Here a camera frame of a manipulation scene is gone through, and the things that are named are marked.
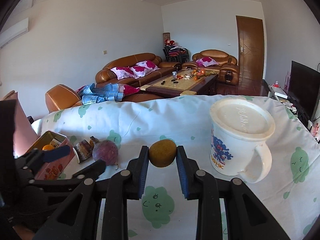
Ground orange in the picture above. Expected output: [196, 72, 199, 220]
[42, 144, 55, 151]

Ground brown kiwi fruit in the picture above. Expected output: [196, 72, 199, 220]
[149, 139, 176, 168]

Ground pink metal tin box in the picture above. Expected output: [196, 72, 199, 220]
[27, 131, 75, 180]

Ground purple passion fruit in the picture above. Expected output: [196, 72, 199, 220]
[90, 136, 119, 166]

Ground pink electric kettle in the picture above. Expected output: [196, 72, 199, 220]
[2, 90, 38, 157]

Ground printed paper sheet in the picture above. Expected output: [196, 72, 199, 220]
[49, 138, 64, 148]

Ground white green patterned tablecloth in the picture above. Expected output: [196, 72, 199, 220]
[33, 95, 319, 239]

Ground near brown leather chair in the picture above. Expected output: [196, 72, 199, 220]
[45, 84, 82, 113]

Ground blue plaid blanket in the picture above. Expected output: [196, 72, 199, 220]
[78, 83, 124, 105]

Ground white cartoon mug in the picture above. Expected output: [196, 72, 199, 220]
[209, 98, 276, 183]

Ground pink floral pillow left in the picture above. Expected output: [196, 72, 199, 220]
[111, 67, 136, 80]

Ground pink floral pillow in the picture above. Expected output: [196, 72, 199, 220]
[130, 60, 159, 79]
[111, 67, 136, 80]

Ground long brown leather sofa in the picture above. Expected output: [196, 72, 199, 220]
[95, 53, 181, 87]

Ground pink floral pillow right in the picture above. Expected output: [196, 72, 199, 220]
[130, 60, 159, 79]

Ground white air conditioner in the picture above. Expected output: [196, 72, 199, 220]
[0, 18, 29, 48]

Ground wooden coffee table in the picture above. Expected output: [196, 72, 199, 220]
[140, 69, 219, 98]

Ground stacked dark chairs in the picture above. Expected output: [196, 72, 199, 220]
[163, 39, 190, 64]

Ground fruit pile on coffee table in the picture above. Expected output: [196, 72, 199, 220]
[191, 69, 217, 80]

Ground black television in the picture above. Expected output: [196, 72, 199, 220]
[288, 61, 319, 121]

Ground brown leather armchair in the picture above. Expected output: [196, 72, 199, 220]
[182, 49, 240, 85]

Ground pink pillow on armchair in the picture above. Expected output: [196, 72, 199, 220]
[196, 57, 219, 67]

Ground brown wooden door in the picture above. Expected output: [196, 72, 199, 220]
[236, 16, 265, 81]

